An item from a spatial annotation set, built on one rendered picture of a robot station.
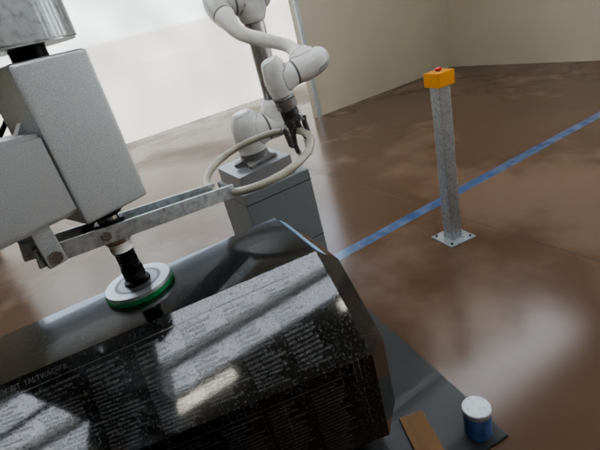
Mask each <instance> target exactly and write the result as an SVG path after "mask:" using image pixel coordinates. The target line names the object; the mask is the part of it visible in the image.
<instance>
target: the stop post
mask: <svg viewBox="0 0 600 450"><path fill-rule="evenodd" d="M423 78H424V87H425V88H429V90H430V99H431V108H432V117H433V126H434V135H435V144H436V154H437V171H438V180H439V189H440V198H441V207H442V216H443V225H444V231H442V232H440V233H438V234H436V235H434V236H432V237H431V238H433V239H435V240H436V241H438V242H440V243H442V244H444V245H446V246H449V247H451V248H454V247H456V246H458V245H460V244H462V243H464V242H466V241H468V240H470V239H472V238H475V237H476V236H475V235H473V234H471V233H470V232H467V231H465V230H463V229H462V227H461V216H460V205H459V193H458V182H457V170H456V159H455V148H454V125H453V115H452V103H451V91H450V85H451V84H453V83H455V81H454V69H442V70H440V71H430V72H427V73H424V74H423Z"/></svg>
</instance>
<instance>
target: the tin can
mask: <svg viewBox="0 0 600 450"><path fill-rule="evenodd" d="M491 414H492V410H491V405H490V403H489V402H488V401H487V400H486V399H484V398H482V397H480V396H469V397H467V398H465V399H464V400H463V402H462V415H463V424H464V431H465V433H466V435H467V436H468V437H469V438H470V439H472V440H474V441H477V442H485V441H487V440H489V439H490V438H491V437H492V433H493V431H492V415H491Z"/></svg>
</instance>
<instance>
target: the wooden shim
mask: <svg viewBox="0 0 600 450"><path fill-rule="evenodd" d="M399 420H400V422H401V424H402V426H403V429H404V432H405V434H406V436H407V437H408V439H409V441H410V443H411V445H412V448H413V450H445V449H444V448H443V447H442V445H441V443H440V441H439V440H438V437H437V435H436V434H435V432H434V430H433V428H431V426H430V424H429V421H428V420H427V418H426V416H425V414H424V413H423V411H419V412H415V413H412V414H409V415H406V416H404V417H401V418H399Z"/></svg>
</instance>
